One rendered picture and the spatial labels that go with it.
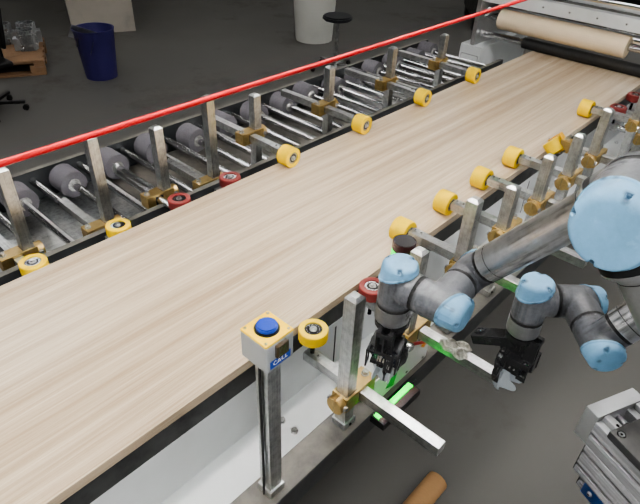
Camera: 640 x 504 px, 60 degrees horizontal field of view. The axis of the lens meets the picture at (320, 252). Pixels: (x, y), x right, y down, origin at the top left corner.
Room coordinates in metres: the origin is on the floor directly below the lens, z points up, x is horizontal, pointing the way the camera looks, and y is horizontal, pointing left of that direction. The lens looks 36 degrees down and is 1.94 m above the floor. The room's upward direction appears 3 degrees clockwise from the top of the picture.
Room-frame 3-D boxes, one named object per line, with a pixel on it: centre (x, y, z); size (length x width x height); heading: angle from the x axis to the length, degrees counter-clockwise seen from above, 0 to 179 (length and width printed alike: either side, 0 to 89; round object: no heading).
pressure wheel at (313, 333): (1.06, 0.01, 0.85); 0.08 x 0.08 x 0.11
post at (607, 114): (2.06, -1.07, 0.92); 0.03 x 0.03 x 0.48; 49
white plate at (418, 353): (1.08, -0.24, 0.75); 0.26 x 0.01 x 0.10; 139
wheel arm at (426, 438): (0.93, -0.14, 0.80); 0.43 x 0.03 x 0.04; 49
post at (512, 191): (1.49, -0.58, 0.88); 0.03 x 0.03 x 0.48; 49
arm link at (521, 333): (0.96, -0.48, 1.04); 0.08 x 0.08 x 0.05
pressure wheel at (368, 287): (1.25, -0.16, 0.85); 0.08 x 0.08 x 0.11
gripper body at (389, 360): (0.88, -0.16, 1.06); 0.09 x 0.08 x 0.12; 159
